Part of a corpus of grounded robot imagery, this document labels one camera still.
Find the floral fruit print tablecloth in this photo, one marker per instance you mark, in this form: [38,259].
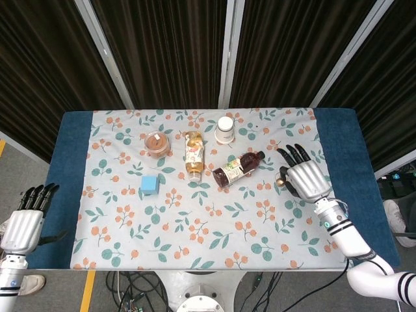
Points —
[208,221]

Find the white partition base rail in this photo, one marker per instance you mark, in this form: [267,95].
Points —
[22,146]
[395,168]

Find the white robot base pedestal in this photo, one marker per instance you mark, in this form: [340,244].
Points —
[201,286]

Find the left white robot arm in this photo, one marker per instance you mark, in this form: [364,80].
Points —
[9,282]

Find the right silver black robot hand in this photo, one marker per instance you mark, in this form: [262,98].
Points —
[307,180]

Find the white shoe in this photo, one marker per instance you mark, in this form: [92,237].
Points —
[32,285]
[395,217]

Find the blue felt table cover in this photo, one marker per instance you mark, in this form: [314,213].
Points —
[68,156]

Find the dark pleated curtain panel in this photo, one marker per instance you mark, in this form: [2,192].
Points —
[162,55]
[48,81]
[390,97]
[286,55]

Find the yellow tea bottle white cap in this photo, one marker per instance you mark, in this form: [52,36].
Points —
[194,156]

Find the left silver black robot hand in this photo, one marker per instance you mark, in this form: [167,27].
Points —
[22,227]

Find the blue foam cube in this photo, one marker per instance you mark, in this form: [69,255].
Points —
[149,185]

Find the white paper cup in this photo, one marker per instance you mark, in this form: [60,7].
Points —
[224,131]

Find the dark tea bottle black cap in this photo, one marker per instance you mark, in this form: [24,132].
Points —
[235,169]

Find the white partition frame post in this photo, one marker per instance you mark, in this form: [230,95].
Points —
[104,55]
[229,55]
[347,52]

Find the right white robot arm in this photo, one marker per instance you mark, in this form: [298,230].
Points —
[354,243]

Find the clear jar of rubber bands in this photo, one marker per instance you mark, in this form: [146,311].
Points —
[157,144]

